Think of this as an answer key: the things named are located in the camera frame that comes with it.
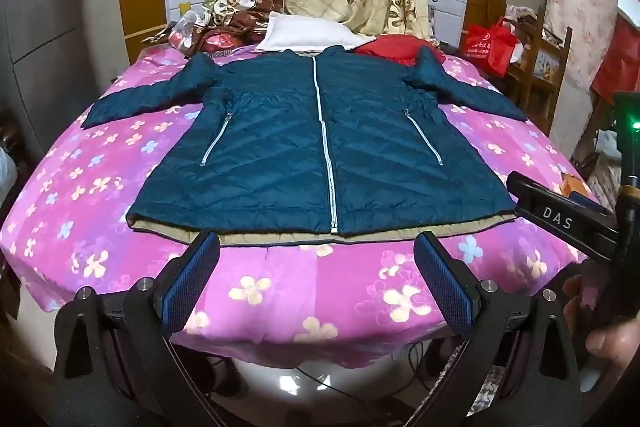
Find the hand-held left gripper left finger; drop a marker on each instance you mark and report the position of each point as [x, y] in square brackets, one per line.
[189, 279]

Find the grey wardrobe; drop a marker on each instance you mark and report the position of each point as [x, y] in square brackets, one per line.
[45, 32]

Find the white pillow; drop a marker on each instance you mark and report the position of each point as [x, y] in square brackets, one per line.
[310, 32]

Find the teal quilted jacket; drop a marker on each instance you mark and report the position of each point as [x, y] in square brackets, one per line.
[280, 132]

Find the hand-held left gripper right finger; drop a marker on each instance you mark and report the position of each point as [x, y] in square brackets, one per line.
[445, 287]

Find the red ruffled pillow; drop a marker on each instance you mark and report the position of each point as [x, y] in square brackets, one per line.
[390, 49]

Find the red shopping bag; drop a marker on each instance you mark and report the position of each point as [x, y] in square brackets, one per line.
[487, 49]

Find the red sheet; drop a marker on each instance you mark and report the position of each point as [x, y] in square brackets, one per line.
[617, 62]

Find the pink floral bed sheet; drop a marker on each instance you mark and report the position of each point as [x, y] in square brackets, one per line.
[125, 207]

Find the person's right hand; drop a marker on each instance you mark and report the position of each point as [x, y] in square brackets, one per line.
[612, 339]

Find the white bag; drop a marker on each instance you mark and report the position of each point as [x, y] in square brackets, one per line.
[7, 174]

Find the clear plastic bag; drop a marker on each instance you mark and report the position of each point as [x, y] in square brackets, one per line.
[186, 32]

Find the white paper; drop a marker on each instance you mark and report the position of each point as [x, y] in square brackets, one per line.
[630, 4]

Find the wooden chair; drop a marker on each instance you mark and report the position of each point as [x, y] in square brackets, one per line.
[560, 57]

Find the red shiny packet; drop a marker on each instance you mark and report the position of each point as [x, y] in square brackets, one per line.
[220, 42]

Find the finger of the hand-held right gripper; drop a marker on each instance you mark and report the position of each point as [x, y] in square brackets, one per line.
[590, 203]
[545, 207]

